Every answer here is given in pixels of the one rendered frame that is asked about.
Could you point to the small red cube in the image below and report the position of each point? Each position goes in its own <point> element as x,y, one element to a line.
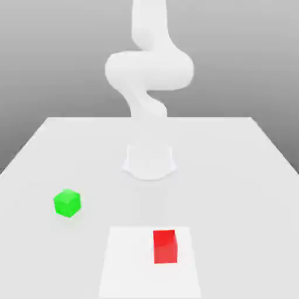
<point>165,247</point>

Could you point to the small green cube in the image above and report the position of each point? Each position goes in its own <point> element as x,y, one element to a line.
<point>67,203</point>

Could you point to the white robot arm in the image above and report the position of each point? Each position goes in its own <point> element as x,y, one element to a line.
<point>149,70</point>

